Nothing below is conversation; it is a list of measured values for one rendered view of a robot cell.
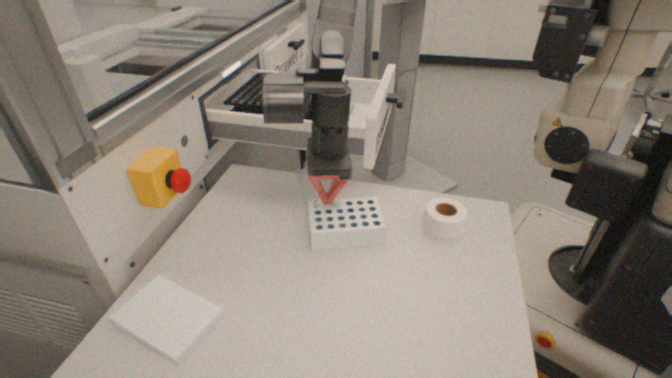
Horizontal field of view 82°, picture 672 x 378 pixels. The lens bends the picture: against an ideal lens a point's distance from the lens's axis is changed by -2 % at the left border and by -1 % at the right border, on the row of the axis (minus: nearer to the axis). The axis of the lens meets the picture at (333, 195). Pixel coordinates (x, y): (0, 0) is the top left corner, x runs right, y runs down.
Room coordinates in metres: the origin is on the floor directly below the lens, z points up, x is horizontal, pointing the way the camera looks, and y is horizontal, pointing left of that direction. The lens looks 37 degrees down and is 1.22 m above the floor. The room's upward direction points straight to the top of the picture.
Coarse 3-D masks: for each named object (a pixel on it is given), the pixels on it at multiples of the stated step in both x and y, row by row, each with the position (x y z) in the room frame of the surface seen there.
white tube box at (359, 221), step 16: (320, 208) 0.53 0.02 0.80; (336, 208) 0.53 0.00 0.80; (352, 208) 0.53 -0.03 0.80; (368, 208) 0.53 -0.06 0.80; (320, 224) 0.48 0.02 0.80; (336, 224) 0.48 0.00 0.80; (352, 224) 0.49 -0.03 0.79; (368, 224) 0.49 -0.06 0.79; (384, 224) 0.48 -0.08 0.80; (320, 240) 0.46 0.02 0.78; (336, 240) 0.47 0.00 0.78; (352, 240) 0.47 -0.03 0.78; (368, 240) 0.47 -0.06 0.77; (384, 240) 0.48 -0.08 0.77
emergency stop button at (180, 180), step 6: (180, 168) 0.50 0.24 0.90; (186, 168) 0.51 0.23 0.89; (174, 174) 0.49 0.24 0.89; (180, 174) 0.49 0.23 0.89; (186, 174) 0.50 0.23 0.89; (174, 180) 0.48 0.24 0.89; (180, 180) 0.49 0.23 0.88; (186, 180) 0.50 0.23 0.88; (174, 186) 0.48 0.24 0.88; (180, 186) 0.48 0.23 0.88; (186, 186) 0.49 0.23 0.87; (180, 192) 0.48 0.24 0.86
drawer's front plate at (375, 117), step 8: (392, 72) 0.84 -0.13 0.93; (384, 80) 0.79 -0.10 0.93; (392, 80) 0.85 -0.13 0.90; (384, 88) 0.74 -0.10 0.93; (392, 88) 0.87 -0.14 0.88; (376, 96) 0.70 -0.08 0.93; (384, 96) 0.71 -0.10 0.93; (376, 104) 0.67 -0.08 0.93; (384, 104) 0.72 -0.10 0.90; (368, 112) 0.63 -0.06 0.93; (376, 112) 0.63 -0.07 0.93; (384, 112) 0.73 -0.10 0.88; (368, 120) 0.62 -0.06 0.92; (376, 120) 0.62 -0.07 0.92; (368, 128) 0.62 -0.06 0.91; (376, 128) 0.63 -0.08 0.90; (384, 128) 0.76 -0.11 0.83; (368, 136) 0.62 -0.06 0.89; (368, 144) 0.61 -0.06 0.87; (368, 152) 0.61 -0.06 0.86; (376, 152) 0.66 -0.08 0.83; (368, 160) 0.61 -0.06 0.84; (368, 168) 0.62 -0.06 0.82
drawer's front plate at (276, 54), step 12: (300, 24) 1.26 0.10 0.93; (288, 36) 1.14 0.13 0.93; (300, 36) 1.24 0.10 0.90; (276, 48) 1.04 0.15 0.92; (288, 48) 1.13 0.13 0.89; (300, 48) 1.23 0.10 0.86; (264, 60) 1.00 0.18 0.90; (276, 60) 1.04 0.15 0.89; (288, 60) 1.13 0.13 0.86; (300, 60) 1.23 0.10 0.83
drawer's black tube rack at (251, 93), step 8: (248, 80) 0.87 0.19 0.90; (256, 80) 0.86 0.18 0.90; (240, 88) 0.82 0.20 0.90; (248, 88) 0.82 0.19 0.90; (256, 88) 0.82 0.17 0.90; (232, 96) 0.77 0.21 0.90; (240, 96) 0.77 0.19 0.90; (248, 96) 0.77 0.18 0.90; (256, 96) 0.77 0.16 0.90; (224, 104) 0.74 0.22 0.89; (232, 104) 0.74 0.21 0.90; (240, 104) 0.74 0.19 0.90; (248, 104) 0.73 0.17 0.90; (256, 104) 0.73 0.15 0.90; (248, 112) 0.76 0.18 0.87; (256, 112) 0.76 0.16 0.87
